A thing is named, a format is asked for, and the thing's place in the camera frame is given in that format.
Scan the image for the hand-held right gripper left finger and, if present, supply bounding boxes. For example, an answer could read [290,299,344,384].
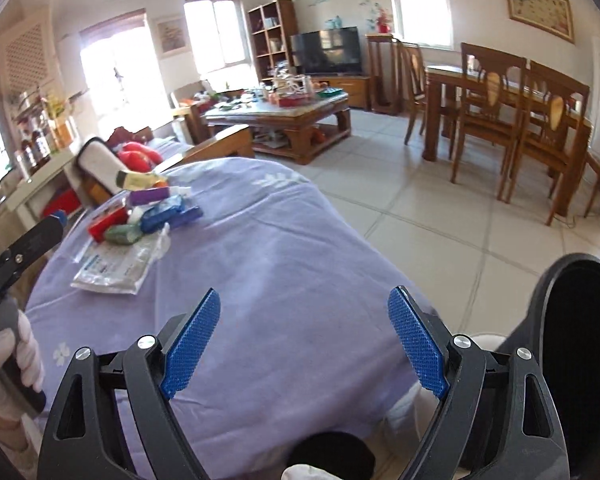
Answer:
[36,287,222,480]

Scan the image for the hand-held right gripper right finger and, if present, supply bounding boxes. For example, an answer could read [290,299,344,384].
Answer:
[387,285,571,480]

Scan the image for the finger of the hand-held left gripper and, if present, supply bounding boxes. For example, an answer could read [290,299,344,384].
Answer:
[0,210,70,283]

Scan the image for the blue wet wipes pack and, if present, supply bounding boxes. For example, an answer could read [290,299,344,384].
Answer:
[140,195,187,233]

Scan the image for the person's left forearm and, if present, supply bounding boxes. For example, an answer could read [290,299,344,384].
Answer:
[0,412,38,480]

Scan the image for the person's left hand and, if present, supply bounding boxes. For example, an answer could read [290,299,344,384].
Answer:
[0,310,47,423]

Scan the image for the red box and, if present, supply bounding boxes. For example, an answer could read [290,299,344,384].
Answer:
[42,190,83,221]

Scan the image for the white shelf cabinet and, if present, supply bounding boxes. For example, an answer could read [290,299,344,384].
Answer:
[0,147,93,246]

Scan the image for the red packet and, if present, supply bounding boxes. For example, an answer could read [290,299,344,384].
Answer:
[88,207,131,242]

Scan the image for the clear plastic packaging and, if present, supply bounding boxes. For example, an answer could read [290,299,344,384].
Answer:
[70,222,172,295]

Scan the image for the green packet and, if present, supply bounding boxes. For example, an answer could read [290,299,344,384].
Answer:
[104,224,143,246]

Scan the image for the dark glass bottle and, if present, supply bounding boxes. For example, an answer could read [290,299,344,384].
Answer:
[17,130,38,173]
[34,125,53,157]

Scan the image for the white cushion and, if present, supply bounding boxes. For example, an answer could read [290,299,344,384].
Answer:
[77,136,131,196]

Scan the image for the purple floral tablecloth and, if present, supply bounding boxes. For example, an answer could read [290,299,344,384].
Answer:
[25,157,451,480]

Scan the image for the yellow green tube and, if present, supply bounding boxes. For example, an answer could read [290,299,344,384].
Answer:
[116,170,168,191]

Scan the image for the purple spray bottle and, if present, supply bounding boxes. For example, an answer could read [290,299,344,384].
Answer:
[128,186,191,207]

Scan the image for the dark blue packet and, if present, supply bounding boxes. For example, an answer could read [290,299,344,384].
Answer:
[167,206,204,228]

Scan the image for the red cushion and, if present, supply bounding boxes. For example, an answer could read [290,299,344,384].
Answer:
[117,141,165,173]

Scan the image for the yellow flowers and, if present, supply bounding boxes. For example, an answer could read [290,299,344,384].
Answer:
[45,92,68,121]

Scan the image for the balcony window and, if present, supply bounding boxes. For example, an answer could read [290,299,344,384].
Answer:
[80,9,153,133]

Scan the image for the white lattice panel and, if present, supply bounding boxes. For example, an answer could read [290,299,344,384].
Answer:
[0,19,56,107]

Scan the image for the wooden sofa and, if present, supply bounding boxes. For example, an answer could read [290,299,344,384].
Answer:
[105,124,256,181]

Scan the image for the wooden armchair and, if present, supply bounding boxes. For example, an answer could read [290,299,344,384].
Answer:
[170,80,218,143]

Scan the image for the wooden coffee table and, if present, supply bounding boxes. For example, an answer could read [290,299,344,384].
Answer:
[202,91,353,166]

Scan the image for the small framed picture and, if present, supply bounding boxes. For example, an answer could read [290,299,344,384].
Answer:
[155,15,188,58]

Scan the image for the wooden television stand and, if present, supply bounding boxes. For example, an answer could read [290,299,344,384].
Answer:
[310,75,373,111]

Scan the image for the wooden dining table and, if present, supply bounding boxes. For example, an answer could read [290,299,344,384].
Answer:
[424,64,593,226]

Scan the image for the tall wooden stand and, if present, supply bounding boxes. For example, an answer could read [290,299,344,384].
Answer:
[366,32,401,116]

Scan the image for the white toy set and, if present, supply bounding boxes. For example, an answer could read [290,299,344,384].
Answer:
[272,74,313,101]

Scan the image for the living room window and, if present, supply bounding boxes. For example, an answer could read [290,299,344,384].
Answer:
[184,0,253,77]

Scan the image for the black television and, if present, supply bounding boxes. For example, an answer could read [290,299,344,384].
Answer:
[290,26,363,77]

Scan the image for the wooden bookshelf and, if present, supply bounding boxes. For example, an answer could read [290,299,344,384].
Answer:
[247,0,298,81]

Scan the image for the dining area window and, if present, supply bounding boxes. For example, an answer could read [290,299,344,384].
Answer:
[386,0,453,51]

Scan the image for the large framed picture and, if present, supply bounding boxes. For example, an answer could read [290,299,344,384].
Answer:
[502,0,576,43]

